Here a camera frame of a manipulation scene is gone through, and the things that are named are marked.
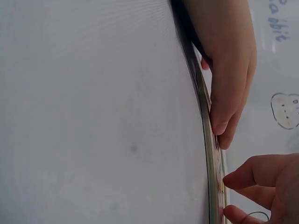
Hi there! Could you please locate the person's right hand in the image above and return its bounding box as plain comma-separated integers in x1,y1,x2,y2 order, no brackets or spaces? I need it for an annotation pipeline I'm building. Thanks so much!
223,153,299,224

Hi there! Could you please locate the person's left hand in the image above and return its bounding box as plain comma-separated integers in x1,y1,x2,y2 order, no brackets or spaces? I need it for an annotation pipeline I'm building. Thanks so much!
172,0,258,150

